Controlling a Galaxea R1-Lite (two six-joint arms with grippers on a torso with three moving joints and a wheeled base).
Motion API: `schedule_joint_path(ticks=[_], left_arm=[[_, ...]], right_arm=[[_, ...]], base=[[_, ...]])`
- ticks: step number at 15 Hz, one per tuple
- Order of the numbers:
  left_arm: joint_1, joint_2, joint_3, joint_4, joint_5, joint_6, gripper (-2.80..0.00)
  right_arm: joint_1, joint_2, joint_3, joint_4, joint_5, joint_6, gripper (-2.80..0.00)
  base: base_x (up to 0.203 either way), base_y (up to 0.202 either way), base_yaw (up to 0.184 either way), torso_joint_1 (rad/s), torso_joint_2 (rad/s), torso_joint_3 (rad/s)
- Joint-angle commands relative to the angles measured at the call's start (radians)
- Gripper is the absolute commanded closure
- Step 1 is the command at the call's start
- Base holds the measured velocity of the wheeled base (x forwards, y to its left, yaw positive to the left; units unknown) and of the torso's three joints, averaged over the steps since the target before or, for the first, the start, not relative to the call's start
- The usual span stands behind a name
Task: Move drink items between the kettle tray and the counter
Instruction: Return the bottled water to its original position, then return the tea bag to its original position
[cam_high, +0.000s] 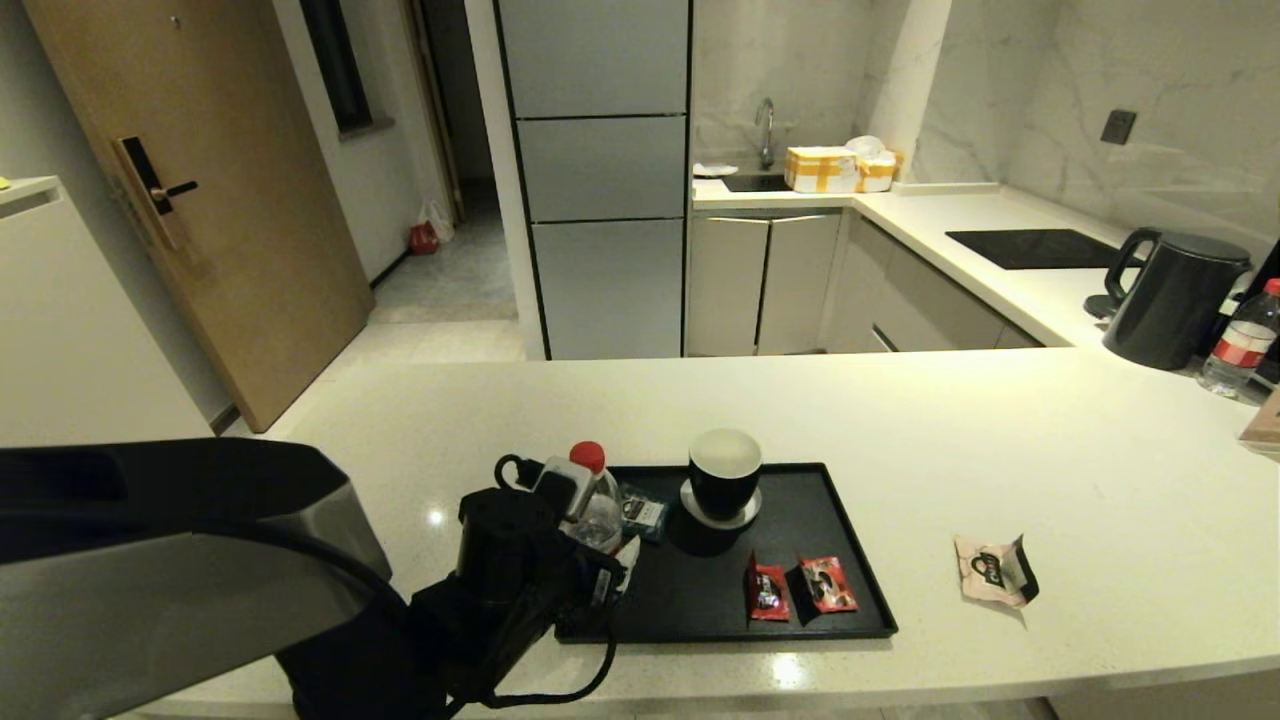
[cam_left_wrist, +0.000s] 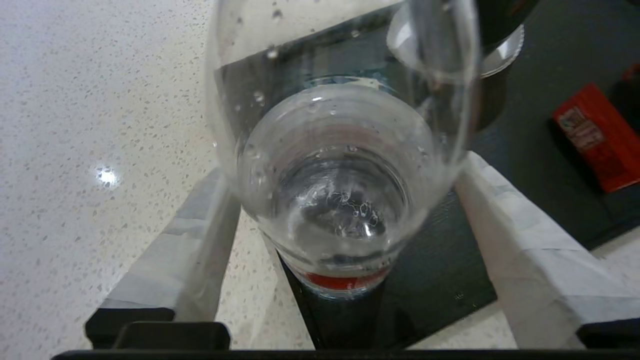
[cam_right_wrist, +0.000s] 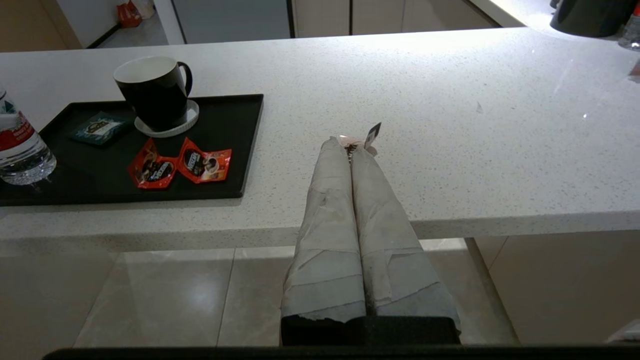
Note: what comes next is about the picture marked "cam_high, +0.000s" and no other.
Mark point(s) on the grey cabinet door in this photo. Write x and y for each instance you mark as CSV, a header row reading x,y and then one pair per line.
x,y
725,290
800,285

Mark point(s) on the chrome kitchen faucet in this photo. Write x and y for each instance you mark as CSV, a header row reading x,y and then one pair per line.
x,y
766,130

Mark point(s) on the small cardboard box yellow tape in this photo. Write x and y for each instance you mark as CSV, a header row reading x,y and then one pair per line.
x,y
878,173

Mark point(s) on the black cup white inside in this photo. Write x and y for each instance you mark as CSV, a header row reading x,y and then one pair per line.
x,y
725,490

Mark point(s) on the silver round saucer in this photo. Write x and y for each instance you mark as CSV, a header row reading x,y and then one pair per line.
x,y
738,521

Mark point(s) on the red bag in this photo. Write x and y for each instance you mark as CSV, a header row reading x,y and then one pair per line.
x,y
423,240

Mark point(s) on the tall grey refrigerator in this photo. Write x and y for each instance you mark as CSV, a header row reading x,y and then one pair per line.
x,y
600,170

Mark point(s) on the clear water bottle red cap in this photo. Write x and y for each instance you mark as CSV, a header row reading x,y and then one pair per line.
x,y
1235,350
600,520

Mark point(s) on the white storage cabinet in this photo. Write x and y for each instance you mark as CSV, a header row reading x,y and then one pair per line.
x,y
80,340

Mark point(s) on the black rectangular serving tray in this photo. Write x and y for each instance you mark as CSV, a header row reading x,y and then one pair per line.
x,y
720,600

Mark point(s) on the teal tea bag packet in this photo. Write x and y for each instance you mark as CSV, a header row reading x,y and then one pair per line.
x,y
645,515

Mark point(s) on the red snack packet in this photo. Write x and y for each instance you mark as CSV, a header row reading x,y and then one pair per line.
x,y
830,585
770,595

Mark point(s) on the grey counter drawer cabinet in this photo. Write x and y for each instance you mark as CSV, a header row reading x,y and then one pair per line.
x,y
920,305

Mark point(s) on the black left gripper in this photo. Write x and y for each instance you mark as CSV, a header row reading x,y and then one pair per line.
x,y
570,590

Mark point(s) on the white plastic bag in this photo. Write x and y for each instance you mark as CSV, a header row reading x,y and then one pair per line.
x,y
866,146

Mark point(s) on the black gold door lock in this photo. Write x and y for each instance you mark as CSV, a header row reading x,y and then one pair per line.
x,y
150,190

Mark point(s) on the dark narrow window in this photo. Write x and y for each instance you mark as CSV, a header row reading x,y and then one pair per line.
x,y
338,65

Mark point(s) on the brown box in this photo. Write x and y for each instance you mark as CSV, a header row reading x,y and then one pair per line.
x,y
1265,430

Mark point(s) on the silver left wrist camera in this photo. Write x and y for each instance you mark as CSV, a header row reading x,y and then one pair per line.
x,y
562,485

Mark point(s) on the black electric kettle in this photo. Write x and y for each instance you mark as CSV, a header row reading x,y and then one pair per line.
x,y
1170,310

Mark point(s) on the beige coffee sachet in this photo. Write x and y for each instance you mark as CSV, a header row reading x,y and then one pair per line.
x,y
985,585

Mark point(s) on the kitchen sink basin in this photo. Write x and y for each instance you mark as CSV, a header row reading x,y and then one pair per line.
x,y
755,183

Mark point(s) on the white carrier bag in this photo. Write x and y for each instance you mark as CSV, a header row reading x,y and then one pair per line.
x,y
440,222

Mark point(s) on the white cloth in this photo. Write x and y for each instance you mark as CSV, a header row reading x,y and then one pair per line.
x,y
714,170

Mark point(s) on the black induction cooktop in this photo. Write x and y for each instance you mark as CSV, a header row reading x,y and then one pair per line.
x,y
1040,249

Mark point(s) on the brown wooden door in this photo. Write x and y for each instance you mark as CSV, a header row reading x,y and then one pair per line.
x,y
240,230

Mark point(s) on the dark wall socket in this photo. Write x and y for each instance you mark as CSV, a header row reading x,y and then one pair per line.
x,y
1117,127

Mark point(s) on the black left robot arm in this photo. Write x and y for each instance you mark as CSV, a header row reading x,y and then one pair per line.
x,y
150,560

